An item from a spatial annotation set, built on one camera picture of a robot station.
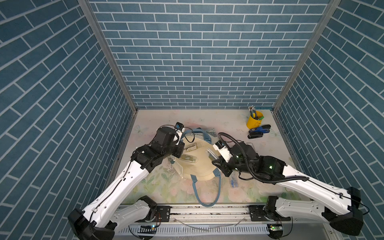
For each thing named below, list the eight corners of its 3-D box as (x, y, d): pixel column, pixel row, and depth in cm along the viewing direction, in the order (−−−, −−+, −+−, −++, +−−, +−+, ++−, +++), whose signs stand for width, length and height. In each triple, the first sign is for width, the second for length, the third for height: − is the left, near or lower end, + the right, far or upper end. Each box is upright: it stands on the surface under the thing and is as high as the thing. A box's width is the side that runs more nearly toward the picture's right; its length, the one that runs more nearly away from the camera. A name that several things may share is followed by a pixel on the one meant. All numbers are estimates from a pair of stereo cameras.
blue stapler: (251, 135, 108) (253, 130, 104) (249, 130, 110) (251, 126, 106) (269, 132, 109) (272, 128, 106) (267, 128, 112) (269, 124, 108)
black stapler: (248, 138, 106) (249, 136, 103) (246, 133, 109) (247, 130, 106) (262, 138, 106) (263, 136, 103) (260, 133, 109) (261, 130, 106)
